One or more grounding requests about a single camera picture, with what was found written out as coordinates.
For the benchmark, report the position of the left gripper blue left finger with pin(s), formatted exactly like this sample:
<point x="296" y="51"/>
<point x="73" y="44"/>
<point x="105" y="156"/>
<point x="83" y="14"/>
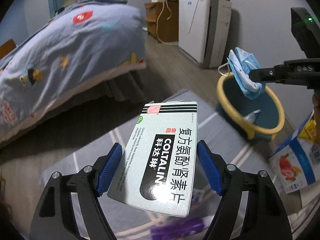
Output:
<point x="106" y="167"/>

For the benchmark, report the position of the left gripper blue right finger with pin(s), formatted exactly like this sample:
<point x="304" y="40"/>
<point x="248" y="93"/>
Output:
<point x="212" y="165"/>

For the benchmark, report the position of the white green medicine box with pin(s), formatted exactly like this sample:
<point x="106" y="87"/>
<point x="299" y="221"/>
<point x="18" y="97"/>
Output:
<point x="156" y="171"/>

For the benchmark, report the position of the clear plastic bag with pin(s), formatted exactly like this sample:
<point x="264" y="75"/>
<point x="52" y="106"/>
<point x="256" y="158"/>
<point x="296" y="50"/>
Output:
<point x="253" y="116"/>

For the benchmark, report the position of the purple wrapper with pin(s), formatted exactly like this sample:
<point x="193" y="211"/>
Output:
<point x="176" y="230"/>

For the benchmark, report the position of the yellow rimmed teal trash bin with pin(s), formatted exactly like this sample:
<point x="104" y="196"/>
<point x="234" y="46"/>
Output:
<point x="233" y="106"/>

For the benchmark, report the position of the blue white strawberry box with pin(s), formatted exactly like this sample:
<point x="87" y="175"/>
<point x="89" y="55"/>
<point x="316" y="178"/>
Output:
<point x="296" y="162"/>

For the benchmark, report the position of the white grey air purifier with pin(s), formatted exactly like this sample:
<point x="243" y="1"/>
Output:
<point x="203" y="30"/>

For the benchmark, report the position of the blue cartoon print duvet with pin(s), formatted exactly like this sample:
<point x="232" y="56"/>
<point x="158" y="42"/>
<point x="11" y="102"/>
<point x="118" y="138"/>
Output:
<point x="89" y="42"/>

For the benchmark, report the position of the wooden side cabinet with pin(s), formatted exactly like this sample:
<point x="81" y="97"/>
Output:
<point x="162" y="21"/>

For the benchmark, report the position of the wooden bed frame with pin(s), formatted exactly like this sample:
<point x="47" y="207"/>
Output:
<point x="7" y="47"/>

